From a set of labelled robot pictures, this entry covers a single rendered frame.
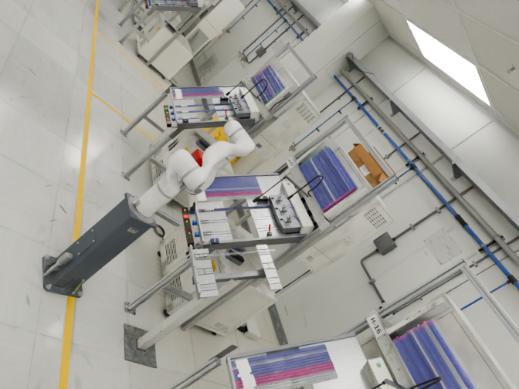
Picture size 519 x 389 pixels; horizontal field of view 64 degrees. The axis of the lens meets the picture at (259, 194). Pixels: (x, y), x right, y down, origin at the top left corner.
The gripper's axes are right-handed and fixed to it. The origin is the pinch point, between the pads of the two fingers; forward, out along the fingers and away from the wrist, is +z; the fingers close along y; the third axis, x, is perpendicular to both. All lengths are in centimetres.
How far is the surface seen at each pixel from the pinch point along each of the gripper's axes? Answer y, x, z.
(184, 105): -145, 12, 1
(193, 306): 62, -7, 23
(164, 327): 62, -24, 42
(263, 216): 9.4, 48.7, 3.2
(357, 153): -28, 132, -22
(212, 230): 19.2, 10.8, 3.2
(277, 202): 2, 60, -3
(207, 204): -6.0, 11.3, 3.2
